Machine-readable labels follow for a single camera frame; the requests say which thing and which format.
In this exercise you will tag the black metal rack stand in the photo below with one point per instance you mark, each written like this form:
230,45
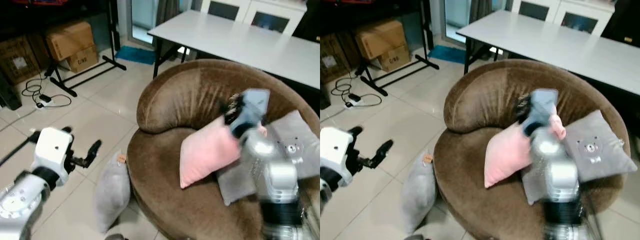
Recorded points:
85,75
400,65

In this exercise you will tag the plain grey small pillow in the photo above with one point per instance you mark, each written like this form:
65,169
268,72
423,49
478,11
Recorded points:
532,185
235,185

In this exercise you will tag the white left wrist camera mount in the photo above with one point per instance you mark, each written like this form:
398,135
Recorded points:
50,150
332,147

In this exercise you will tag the grey pillow with orange tag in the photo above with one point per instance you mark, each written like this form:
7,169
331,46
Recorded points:
112,192
419,192

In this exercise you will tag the white cabinet with glass doors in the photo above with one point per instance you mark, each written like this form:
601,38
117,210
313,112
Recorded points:
250,15
560,12

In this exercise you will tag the large light cardboard box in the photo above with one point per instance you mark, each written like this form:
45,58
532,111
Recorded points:
382,39
70,39

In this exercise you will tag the grey robot foot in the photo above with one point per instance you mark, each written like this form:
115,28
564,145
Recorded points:
116,237
415,237

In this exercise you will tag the brown round velvet sofa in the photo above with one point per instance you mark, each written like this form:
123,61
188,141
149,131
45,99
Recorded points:
500,95
200,95

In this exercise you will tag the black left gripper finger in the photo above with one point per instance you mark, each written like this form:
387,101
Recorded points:
66,130
94,149
356,131
385,149

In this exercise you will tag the pink square pillow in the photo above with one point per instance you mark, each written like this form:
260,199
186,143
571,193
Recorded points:
505,155
207,152

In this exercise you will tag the dark brown cardboard box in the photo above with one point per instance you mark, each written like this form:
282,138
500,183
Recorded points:
332,59
19,60

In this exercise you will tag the white table with black legs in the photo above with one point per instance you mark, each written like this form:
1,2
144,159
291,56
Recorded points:
240,42
550,42

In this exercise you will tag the black floor standing object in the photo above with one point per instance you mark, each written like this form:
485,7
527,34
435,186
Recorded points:
325,97
9,92

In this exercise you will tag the grey curtain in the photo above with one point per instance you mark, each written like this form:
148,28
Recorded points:
481,9
167,10

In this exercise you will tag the grey bear print pillow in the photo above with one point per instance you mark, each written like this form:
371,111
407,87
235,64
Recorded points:
295,145
597,145

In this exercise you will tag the dark wooden cabinet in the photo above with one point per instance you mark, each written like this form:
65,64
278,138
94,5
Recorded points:
307,20
622,22

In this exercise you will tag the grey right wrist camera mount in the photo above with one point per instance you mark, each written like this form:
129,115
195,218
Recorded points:
545,105
255,107

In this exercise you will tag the blue door mat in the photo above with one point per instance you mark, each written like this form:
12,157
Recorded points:
447,54
136,55

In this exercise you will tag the white power strip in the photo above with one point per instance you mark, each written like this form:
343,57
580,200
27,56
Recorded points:
356,99
45,100

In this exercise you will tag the small printed cardboard box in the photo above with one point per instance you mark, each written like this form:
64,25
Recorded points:
82,60
395,59

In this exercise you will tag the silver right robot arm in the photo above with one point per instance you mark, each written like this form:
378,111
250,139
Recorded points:
280,175
562,180

